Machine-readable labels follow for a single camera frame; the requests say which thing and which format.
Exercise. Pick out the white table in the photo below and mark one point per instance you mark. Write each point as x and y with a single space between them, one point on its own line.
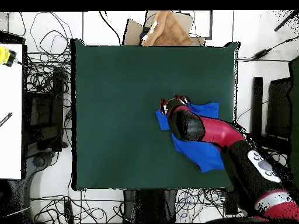
10 105

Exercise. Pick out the black marker pen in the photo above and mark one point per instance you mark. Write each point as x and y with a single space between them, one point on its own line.
5 119

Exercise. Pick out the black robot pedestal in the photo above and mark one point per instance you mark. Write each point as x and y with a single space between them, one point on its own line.
151 205

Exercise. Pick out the cardboard box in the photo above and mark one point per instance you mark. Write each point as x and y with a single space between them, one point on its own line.
133 32

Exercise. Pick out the dark green table cloth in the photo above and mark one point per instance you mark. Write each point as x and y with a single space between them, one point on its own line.
105 70

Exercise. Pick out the blue shirt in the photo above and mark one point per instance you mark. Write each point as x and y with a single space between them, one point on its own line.
201 154

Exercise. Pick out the yellow and black tool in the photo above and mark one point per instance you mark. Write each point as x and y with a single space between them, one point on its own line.
4 56

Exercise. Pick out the black chair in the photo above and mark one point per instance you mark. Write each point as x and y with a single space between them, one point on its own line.
279 107

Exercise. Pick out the black rod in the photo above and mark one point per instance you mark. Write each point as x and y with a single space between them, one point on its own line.
286 21

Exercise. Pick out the brown towel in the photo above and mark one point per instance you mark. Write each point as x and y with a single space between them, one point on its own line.
168 32

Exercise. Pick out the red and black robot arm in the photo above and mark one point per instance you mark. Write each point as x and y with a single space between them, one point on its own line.
217 133

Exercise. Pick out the black metal frame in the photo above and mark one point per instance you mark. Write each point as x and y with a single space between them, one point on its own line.
57 105

